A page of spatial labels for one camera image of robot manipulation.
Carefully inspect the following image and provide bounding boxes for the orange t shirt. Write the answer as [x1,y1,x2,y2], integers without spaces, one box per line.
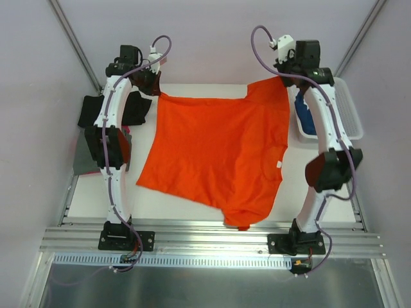
[137,77,290,229]

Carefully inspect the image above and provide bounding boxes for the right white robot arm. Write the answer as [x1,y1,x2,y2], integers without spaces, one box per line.
[274,35,363,253]

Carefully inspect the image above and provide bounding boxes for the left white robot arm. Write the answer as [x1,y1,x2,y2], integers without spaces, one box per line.
[84,45,162,225]

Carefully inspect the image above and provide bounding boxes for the black folded t shirt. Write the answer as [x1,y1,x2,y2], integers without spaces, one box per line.
[78,91,152,128]

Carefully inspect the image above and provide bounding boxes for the blue t shirt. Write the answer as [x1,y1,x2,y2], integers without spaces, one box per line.
[294,91,317,135]

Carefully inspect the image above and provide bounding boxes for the white plastic basket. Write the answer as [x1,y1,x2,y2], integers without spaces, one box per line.
[295,77,363,143]

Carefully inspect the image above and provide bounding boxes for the grey folded t shirt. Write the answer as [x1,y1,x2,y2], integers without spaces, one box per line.
[73,128,132,175]

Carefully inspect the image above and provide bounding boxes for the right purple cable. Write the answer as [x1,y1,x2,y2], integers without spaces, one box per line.
[250,25,358,279]

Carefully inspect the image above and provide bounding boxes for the purple cable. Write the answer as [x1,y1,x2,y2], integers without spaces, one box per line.
[51,35,173,286]
[250,25,358,279]

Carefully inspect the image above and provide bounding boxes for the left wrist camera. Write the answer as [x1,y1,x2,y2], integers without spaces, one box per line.
[147,46,167,74]

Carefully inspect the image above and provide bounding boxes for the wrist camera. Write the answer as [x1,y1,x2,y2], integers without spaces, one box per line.
[269,35,295,64]
[147,46,167,74]

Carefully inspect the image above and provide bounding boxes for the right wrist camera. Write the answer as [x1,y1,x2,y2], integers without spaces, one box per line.
[269,35,295,64]

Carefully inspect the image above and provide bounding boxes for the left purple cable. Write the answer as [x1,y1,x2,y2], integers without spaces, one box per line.
[51,35,173,286]

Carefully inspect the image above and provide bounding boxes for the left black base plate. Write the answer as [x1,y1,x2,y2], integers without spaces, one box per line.
[98,229,155,252]

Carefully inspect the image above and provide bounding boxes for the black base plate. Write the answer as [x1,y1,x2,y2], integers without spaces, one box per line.
[98,229,155,252]
[267,232,326,256]

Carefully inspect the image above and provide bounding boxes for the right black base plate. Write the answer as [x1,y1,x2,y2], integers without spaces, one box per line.
[267,232,326,256]

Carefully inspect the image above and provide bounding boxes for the aluminium mounting rail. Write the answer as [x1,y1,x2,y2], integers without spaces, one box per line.
[40,170,387,259]

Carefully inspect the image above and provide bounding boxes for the white slotted cable duct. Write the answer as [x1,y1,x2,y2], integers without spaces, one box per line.
[53,253,292,270]

